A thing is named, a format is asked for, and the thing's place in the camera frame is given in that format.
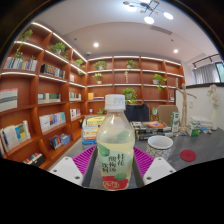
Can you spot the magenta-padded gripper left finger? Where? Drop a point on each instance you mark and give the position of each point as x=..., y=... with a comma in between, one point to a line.
x=68, y=168

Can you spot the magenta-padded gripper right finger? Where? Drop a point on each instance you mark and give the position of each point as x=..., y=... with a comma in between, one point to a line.
x=156, y=170

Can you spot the clear drink bottle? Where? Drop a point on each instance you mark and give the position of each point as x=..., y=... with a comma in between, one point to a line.
x=115, y=150

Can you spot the white cup, black lattice print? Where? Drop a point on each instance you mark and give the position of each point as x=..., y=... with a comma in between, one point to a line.
x=160, y=148

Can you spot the flat round red coaster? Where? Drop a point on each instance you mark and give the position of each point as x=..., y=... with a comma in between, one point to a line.
x=188, y=155

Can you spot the stack of dark books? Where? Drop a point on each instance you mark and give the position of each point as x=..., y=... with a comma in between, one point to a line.
x=150, y=128

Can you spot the stack of colourful books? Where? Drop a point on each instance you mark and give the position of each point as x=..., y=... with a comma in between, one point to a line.
x=89, y=130

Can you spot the green and white carton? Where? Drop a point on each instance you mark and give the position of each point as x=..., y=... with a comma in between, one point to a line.
x=175, y=121

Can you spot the green and white box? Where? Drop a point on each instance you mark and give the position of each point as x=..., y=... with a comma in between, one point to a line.
x=193, y=129

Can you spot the tan chair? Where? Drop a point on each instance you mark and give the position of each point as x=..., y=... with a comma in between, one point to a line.
x=166, y=113

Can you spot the dark office chair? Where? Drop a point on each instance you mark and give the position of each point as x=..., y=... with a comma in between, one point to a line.
x=137, y=112

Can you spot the stack of white books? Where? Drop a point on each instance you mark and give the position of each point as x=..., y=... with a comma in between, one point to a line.
x=203, y=120

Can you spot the wooden artist mannequin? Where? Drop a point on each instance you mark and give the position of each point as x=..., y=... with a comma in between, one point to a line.
x=184, y=106

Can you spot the grey curtain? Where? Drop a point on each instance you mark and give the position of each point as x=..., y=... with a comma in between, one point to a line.
x=205, y=73

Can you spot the window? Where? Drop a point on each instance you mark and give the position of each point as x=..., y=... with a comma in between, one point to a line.
x=220, y=70

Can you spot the round recessed ceiling light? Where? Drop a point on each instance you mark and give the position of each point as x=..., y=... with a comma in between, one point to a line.
x=175, y=51
x=96, y=44

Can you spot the black ceiling track light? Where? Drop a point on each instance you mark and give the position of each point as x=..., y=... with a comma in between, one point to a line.
x=205, y=58

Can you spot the ceiling air vent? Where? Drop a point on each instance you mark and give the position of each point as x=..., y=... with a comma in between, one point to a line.
x=161, y=30

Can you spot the branched ceiling lamp, round lights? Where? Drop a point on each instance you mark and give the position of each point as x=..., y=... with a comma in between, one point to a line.
x=148, y=10

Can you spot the wooden wall shelf unit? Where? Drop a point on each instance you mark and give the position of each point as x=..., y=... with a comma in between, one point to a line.
x=33, y=100

